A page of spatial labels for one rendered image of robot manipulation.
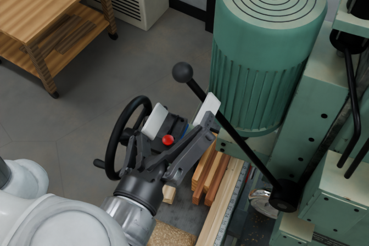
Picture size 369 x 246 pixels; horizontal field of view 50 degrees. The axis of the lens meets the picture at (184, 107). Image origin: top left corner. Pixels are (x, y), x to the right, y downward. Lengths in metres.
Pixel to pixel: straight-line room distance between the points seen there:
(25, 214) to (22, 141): 1.93
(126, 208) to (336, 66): 0.40
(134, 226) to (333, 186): 0.33
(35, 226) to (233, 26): 0.39
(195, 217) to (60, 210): 0.70
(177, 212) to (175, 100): 1.34
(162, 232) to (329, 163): 0.47
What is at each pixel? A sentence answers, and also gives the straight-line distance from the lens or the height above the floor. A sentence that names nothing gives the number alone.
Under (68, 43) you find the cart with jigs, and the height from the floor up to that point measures 0.20.
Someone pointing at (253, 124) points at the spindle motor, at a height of 1.25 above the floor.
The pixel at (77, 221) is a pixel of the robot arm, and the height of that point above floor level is 1.56.
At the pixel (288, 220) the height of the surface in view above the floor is 1.08.
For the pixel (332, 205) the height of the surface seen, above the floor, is 1.26.
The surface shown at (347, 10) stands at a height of 1.52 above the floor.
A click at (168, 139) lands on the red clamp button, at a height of 1.02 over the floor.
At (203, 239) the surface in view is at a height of 0.94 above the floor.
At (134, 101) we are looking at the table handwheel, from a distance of 1.19.
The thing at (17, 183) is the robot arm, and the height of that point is 0.88.
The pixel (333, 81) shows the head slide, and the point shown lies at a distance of 0.67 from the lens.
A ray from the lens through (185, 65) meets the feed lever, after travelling 0.62.
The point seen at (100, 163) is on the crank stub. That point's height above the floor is 0.81.
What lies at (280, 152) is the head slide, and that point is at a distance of 0.87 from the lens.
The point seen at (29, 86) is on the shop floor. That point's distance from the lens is 2.58.
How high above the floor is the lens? 1.91
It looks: 56 degrees down
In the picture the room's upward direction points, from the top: straight up
